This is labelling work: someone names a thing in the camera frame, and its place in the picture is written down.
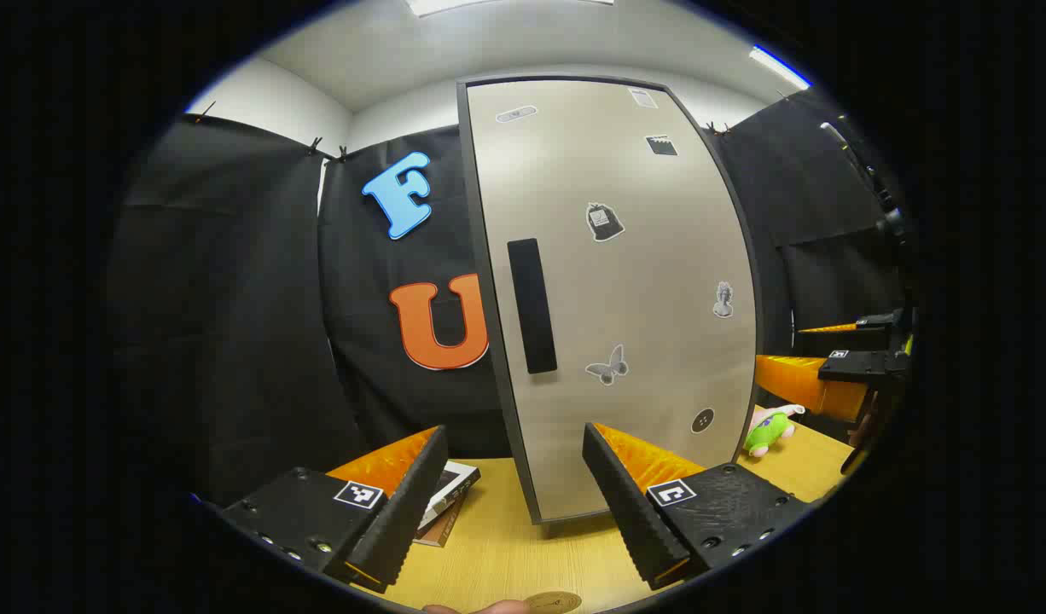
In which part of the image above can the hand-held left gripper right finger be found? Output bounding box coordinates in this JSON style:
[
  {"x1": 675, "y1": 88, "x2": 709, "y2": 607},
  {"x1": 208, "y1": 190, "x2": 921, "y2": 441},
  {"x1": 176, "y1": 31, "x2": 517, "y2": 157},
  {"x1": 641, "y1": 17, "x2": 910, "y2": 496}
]
[{"x1": 582, "y1": 421, "x2": 814, "y2": 591}]

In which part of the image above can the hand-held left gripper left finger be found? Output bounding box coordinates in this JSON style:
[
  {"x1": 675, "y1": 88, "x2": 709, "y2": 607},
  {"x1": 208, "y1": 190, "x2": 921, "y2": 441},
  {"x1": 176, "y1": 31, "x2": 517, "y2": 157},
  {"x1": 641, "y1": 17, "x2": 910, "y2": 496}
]
[{"x1": 218, "y1": 425, "x2": 450, "y2": 595}]

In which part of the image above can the grey cabinet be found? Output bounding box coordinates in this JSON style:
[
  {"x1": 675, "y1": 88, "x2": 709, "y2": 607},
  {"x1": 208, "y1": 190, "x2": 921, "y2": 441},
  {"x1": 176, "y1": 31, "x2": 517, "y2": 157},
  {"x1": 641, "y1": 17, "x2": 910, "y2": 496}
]
[{"x1": 455, "y1": 72, "x2": 764, "y2": 525}]

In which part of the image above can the grey cabinet door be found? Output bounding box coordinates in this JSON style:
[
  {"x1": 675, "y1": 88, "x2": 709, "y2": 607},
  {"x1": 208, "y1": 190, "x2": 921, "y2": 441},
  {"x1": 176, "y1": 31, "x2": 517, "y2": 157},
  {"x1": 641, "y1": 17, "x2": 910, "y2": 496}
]
[{"x1": 465, "y1": 78, "x2": 758, "y2": 523}]

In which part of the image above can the black door handle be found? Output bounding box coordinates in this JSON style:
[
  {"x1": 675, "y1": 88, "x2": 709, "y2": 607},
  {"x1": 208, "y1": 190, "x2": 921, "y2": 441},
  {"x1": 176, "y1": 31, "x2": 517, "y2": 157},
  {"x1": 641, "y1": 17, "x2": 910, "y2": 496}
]
[{"x1": 507, "y1": 238, "x2": 559, "y2": 374}]

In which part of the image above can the brown book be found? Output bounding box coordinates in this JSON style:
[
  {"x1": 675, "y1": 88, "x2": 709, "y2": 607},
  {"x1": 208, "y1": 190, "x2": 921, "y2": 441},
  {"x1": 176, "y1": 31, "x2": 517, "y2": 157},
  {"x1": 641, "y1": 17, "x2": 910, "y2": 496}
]
[{"x1": 412, "y1": 495, "x2": 468, "y2": 548}]

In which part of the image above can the white book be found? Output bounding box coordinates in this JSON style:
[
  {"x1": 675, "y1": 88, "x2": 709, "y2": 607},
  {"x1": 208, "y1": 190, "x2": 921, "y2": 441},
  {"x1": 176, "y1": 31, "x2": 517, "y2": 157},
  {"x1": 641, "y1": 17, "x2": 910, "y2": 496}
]
[{"x1": 416, "y1": 460, "x2": 481, "y2": 534}]

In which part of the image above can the green and pink plush toy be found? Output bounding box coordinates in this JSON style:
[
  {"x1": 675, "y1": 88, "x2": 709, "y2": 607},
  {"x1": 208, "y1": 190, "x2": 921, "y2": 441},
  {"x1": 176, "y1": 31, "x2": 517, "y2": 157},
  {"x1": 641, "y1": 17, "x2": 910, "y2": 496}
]
[{"x1": 742, "y1": 403, "x2": 805, "y2": 459}]

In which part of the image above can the black backdrop cloth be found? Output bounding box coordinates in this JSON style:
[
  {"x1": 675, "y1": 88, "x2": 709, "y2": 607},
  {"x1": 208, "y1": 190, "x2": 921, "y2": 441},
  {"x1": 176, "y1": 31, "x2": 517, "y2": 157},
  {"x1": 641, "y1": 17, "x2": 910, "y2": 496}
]
[{"x1": 109, "y1": 85, "x2": 916, "y2": 513}]

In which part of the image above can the large ceiling light panel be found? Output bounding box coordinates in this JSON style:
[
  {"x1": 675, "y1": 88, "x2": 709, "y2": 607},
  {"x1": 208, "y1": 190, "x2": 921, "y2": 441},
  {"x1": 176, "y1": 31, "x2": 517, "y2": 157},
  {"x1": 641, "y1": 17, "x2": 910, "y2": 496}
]
[{"x1": 404, "y1": 0, "x2": 613, "y2": 18}]

